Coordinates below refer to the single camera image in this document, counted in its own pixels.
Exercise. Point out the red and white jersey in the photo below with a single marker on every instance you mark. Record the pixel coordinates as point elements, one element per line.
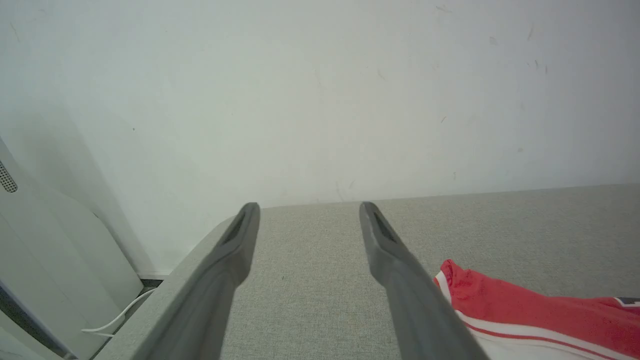
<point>525,305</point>

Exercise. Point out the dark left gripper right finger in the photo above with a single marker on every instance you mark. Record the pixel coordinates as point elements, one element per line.
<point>420,310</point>

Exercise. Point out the white appliance panel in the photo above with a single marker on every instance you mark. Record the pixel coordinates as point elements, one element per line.
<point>50,260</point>

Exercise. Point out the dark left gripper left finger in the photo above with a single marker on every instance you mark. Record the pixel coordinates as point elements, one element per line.
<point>210,305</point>

